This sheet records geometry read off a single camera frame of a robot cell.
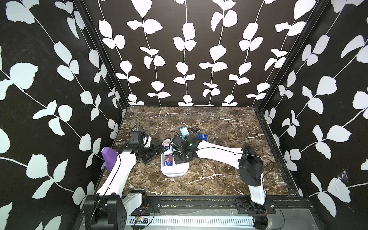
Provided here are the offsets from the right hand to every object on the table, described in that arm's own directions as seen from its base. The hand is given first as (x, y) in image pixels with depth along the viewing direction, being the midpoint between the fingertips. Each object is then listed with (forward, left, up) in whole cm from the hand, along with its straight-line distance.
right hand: (175, 158), depth 82 cm
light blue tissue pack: (+25, -4, -7) cm, 26 cm away
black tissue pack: (+26, -12, -7) cm, 30 cm away
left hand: (+3, +8, +4) cm, 9 cm away
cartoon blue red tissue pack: (+1, +5, -6) cm, 8 cm away
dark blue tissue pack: (+19, -18, -6) cm, 27 cm away
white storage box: (-3, +4, -7) cm, 9 cm away
